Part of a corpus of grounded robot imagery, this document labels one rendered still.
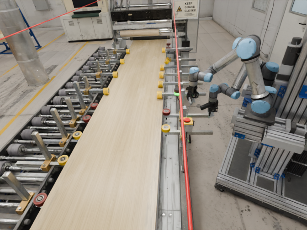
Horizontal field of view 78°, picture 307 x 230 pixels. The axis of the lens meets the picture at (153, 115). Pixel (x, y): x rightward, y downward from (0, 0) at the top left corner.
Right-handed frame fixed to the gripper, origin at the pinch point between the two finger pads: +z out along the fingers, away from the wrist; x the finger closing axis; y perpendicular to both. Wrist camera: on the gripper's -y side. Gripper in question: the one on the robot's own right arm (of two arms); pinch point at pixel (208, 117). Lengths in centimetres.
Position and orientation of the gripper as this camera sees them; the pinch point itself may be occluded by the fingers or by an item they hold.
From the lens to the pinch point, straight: 197.1
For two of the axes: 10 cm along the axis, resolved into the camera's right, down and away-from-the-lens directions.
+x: 0.7, -6.0, 7.9
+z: 0.8, 8.0, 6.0
